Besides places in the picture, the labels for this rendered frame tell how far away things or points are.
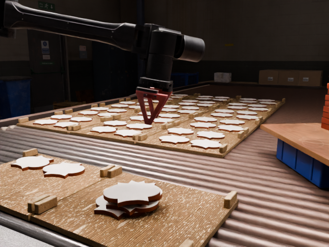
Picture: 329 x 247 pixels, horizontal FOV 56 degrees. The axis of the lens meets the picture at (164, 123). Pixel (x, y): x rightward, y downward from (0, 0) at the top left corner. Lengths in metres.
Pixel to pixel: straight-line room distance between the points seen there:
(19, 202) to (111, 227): 0.29
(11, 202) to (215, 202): 0.54
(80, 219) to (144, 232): 0.16
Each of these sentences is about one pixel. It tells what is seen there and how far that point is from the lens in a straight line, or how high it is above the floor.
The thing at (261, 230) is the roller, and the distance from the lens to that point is 0.80.
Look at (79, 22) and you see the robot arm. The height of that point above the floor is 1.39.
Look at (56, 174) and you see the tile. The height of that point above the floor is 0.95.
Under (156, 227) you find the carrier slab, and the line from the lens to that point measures 0.74.
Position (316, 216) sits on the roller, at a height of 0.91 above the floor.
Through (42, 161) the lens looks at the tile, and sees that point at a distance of 1.20.
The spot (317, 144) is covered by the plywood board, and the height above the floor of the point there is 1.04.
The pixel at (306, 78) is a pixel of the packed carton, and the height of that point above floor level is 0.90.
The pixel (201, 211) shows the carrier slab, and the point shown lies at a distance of 0.81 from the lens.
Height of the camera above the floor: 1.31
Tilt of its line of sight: 12 degrees down
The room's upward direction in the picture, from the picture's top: straight up
